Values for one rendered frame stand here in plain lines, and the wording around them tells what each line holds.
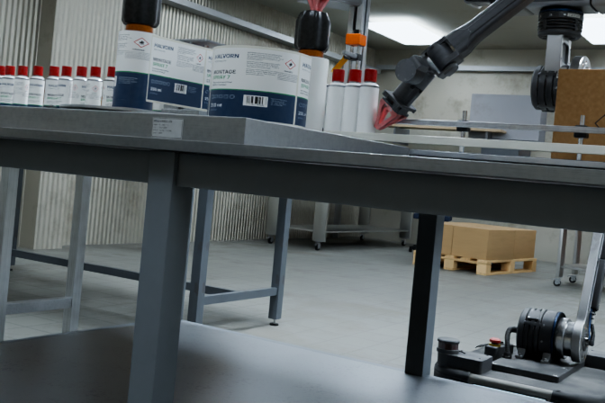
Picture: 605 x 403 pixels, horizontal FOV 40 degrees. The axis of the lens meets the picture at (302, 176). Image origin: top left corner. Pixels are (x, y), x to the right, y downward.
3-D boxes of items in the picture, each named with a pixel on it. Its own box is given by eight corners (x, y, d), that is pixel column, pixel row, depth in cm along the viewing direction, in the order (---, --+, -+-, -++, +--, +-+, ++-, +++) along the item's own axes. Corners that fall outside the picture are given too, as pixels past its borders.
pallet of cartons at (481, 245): (498, 277, 789) (502, 231, 789) (409, 264, 839) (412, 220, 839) (537, 271, 896) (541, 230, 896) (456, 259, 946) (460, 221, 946)
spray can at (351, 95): (335, 144, 224) (342, 68, 224) (347, 146, 228) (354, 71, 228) (349, 145, 220) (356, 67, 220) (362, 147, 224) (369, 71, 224)
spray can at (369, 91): (350, 145, 220) (357, 67, 220) (359, 147, 224) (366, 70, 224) (368, 146, 217) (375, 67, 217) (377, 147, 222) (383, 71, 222)
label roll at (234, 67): (285, 131, 181) (292, 65, 181) (320, 129, 162) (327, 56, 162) (195, 121, 174) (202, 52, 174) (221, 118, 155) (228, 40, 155)
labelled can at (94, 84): (78, 127, 275) (85, 65, 275) (90, 129, 280) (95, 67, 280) (90, 128, 273) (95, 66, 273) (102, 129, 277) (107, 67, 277)
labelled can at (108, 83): (107, 129, 276) (112, 67, 276) (119, 130, 273) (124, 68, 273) (95, 128, 271) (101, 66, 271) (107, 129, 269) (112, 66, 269)
